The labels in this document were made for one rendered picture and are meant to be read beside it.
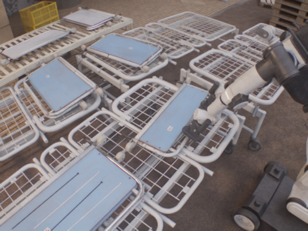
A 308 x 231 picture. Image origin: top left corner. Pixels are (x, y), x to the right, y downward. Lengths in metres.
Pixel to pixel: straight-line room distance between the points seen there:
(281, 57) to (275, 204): 1.14
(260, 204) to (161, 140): 0.82
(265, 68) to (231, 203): 1.19
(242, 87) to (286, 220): 1.07
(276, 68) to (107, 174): 0.96
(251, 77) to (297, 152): 1.56
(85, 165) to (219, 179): 1.11
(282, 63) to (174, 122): 0.87
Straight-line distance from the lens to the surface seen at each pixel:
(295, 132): 2.65
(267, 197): 1.78
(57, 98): 1.86
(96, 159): 1.34
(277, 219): 1.76
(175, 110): 1.64
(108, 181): 1.25
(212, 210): 1.82
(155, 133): 1.48
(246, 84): 1.02
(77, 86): 1.89
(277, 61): 0.95
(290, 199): 1.69
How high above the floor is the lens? 1.62
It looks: 43 degrees down
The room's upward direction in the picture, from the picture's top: straight up
